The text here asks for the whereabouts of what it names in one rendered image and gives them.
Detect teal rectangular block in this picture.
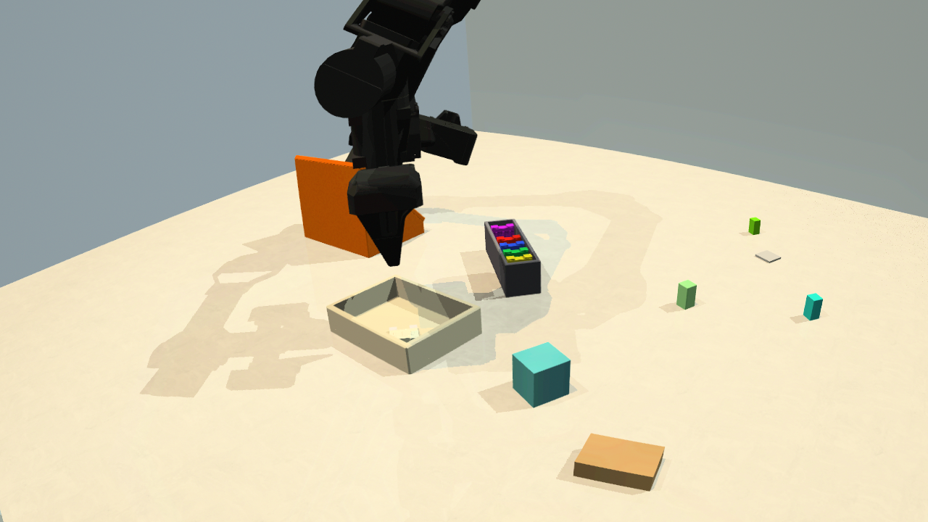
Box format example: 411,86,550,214
803,293,823,321

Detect teal cube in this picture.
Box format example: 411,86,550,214
512,342,571,407

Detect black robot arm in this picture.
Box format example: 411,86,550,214
314,0,480,165

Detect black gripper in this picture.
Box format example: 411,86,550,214
347,94,424,267

